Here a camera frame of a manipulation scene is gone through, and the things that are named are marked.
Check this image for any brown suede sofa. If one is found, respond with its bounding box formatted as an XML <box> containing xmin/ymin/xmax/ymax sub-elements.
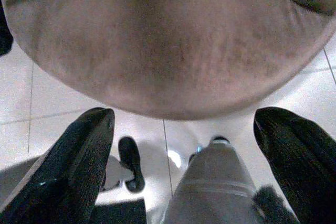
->
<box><xmin>1</xmin><ymin>0</ymin><xmax>336</xmax><ymax>121</ymax></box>

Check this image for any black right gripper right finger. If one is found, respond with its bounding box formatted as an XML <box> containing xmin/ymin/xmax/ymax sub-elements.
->
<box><xmin>253</xmin><ymin>106</ymin><xmax>336</xmax><ymax>224</ymax></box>

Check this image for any silver robot right leg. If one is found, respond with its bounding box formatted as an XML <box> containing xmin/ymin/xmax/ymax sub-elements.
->
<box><xmin>160</xmin><ymin>136</ymin><xmax>266</xmax><ymax>224</ymax></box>

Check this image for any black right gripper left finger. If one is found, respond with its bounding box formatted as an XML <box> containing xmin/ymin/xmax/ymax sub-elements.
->
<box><xmin>0</xmin><ymin>107</ymin><xmax>116</xmax><ymax>224</ymax></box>

